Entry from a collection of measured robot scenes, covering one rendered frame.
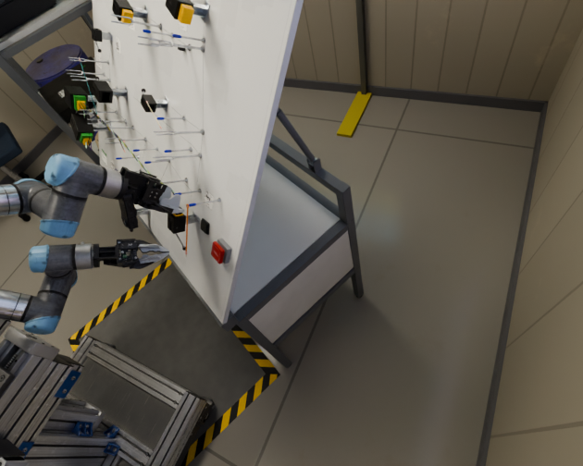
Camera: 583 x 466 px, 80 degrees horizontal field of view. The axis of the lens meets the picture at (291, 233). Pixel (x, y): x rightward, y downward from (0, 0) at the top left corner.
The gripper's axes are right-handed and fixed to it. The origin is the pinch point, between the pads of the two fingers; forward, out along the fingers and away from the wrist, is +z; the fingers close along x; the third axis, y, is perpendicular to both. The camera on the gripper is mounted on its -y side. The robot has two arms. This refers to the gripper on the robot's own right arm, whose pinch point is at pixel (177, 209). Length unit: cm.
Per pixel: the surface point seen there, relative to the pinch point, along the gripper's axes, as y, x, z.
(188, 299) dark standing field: -78, 66, 85
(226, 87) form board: 37.7, -10.6, -9.9
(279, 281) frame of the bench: -10.9, -20.1, 39.1
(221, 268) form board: -10.0, -16.7, 12.3
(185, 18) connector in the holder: 46, -2, -22
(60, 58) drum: 17, 267, 30
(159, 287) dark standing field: -84, 90, 79
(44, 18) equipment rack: 34, 98, -24
